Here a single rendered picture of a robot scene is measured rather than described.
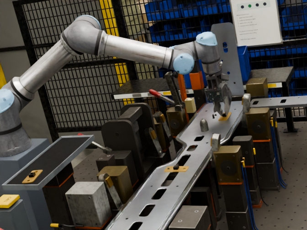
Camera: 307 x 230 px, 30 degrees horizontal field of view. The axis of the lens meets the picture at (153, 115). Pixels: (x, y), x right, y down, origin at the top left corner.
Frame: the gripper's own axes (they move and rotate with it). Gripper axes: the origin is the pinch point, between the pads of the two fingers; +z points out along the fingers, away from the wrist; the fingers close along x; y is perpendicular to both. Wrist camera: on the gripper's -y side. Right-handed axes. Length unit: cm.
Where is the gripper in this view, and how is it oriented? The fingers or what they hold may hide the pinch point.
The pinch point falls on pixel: (224, 112)
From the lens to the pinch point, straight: 239.5
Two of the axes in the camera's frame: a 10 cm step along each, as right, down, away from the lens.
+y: -3.5, 4.8, -8.1
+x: 9.1, -0.5, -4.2
